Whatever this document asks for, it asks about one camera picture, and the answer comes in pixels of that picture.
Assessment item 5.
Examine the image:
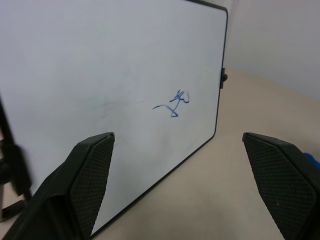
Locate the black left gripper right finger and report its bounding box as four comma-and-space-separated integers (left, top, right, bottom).
242, 132, 320, 240

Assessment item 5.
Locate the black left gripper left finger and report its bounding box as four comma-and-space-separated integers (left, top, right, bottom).
3, 132, 116, 240

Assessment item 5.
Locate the blue object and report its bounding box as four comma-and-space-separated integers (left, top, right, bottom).
301, 152, 320, 172

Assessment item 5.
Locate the black-framed whiteboard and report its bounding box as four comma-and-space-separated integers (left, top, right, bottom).
0, 0, 229, 238

